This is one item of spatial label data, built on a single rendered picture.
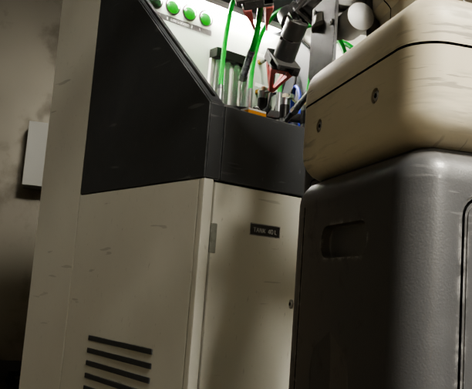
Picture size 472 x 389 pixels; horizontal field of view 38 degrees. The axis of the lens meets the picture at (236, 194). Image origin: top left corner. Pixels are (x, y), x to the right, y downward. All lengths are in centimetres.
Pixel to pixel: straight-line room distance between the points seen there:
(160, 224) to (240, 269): 21
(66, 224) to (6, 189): 223
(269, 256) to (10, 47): 309
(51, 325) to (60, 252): 20
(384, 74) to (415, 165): 9
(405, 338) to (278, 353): 103
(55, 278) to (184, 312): 65
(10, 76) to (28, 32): 29
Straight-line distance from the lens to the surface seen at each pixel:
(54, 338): 195
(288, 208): 153
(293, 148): 156
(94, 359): 173
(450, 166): 53
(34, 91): 427
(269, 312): 150
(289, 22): 176
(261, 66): 226
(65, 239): 194
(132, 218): 162
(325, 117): 68
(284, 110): 190
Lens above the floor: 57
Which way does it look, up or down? 8 degrees up
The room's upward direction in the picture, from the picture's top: 4 degrees clockwise
